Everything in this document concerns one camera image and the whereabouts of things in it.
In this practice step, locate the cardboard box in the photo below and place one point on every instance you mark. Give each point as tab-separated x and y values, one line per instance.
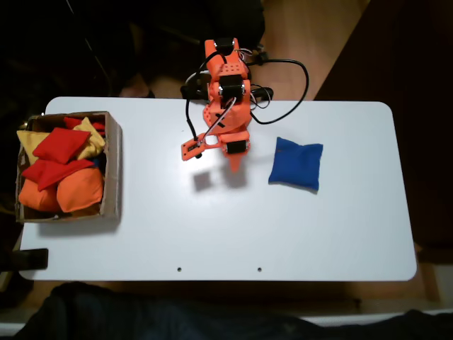
113	170

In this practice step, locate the yellow bean bag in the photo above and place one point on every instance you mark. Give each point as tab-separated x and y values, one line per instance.
28	141
93	141

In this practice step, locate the orange bean bag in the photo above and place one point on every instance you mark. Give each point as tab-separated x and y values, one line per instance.
79	189
35	196

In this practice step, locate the red bean bag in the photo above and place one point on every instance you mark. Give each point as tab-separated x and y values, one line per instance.
70	122
60	145
49	173

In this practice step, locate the person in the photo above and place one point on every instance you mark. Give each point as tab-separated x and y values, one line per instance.
141	318

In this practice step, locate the black table clamp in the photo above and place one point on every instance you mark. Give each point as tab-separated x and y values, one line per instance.
32	258

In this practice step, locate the orange camera mount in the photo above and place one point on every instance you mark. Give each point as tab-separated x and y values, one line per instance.
189	150

